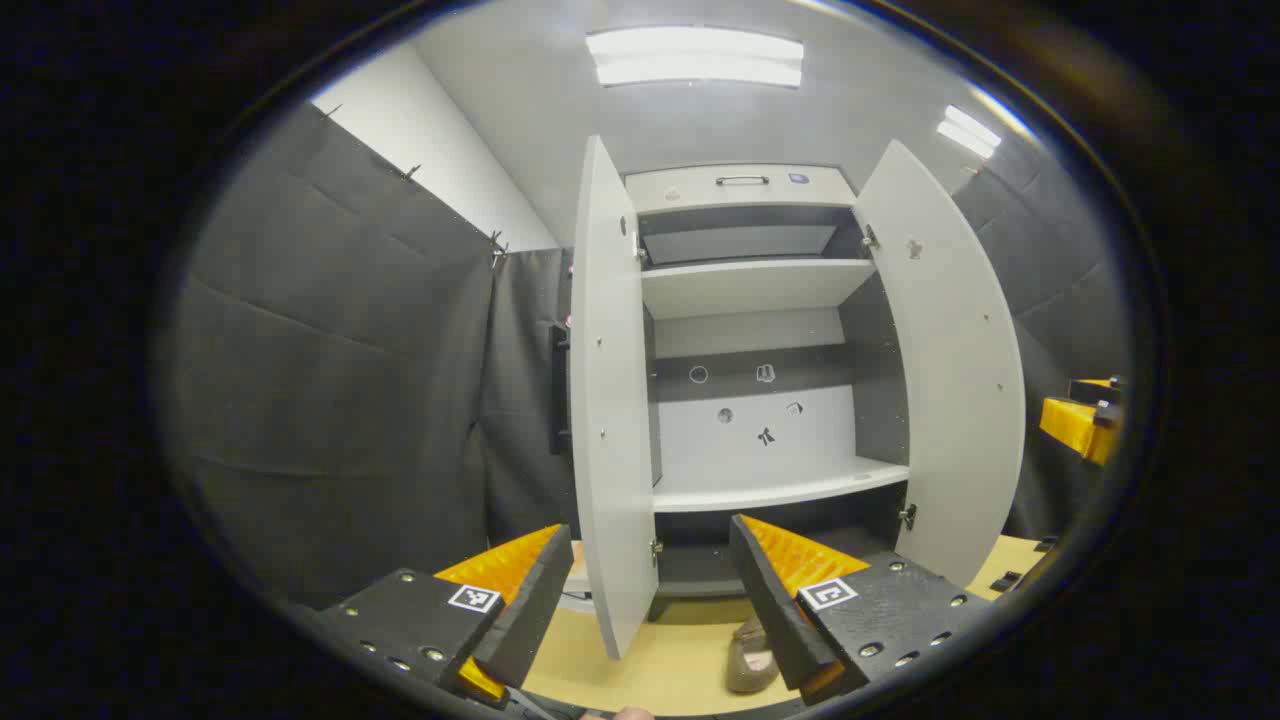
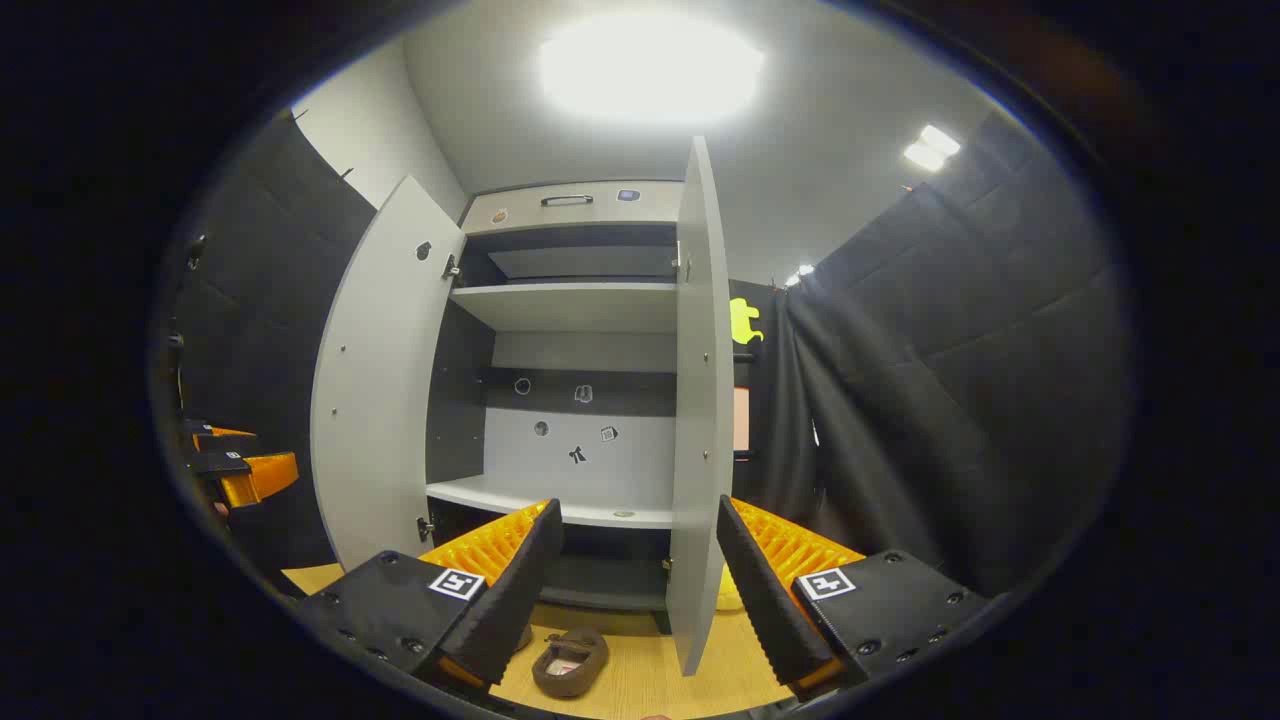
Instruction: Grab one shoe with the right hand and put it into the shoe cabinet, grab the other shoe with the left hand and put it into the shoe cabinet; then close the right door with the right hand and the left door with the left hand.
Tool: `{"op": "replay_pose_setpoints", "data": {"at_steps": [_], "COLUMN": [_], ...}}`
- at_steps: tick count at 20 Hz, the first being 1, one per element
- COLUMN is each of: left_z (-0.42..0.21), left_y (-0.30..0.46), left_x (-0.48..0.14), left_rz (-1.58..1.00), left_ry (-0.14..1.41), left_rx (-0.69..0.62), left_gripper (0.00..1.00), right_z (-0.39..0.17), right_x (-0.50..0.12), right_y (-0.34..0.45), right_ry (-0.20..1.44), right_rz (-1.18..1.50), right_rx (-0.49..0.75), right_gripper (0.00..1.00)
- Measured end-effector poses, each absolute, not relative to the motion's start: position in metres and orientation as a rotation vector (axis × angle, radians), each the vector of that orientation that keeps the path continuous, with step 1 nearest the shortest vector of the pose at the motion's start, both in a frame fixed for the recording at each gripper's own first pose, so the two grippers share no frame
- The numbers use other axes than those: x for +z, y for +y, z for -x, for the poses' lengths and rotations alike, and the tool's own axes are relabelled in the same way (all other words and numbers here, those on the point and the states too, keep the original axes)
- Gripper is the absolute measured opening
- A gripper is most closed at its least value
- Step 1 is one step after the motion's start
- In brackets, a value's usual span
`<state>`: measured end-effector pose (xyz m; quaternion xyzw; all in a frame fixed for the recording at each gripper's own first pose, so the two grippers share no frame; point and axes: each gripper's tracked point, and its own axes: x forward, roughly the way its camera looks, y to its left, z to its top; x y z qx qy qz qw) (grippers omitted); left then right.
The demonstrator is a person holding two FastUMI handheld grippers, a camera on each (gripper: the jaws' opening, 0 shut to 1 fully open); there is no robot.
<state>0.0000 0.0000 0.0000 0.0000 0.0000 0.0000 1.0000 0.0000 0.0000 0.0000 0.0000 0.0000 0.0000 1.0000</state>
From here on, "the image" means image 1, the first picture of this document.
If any black backdrop cloth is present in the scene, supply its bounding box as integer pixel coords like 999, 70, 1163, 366
950, 165, 1136, 541
165, 100, 601, 613

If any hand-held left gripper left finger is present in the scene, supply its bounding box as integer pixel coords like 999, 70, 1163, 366
318, 523, 576, 706

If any ceiling light panel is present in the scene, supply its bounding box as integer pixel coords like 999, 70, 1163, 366
585, 27, 806, 89
937, 105, 1003, 159

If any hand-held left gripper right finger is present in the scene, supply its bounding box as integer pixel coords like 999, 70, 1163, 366
728, 514, 996, 706

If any white shoe cabinet door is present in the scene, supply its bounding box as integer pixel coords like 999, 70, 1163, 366
853, 140, 1028, 591
548, 135, 663, 661

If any brown fuzzy shoe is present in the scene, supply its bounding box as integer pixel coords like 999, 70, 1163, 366
725, 615, 781, 695

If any white shoe cabinet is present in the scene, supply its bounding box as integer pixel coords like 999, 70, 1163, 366
622, 163, 913, 623

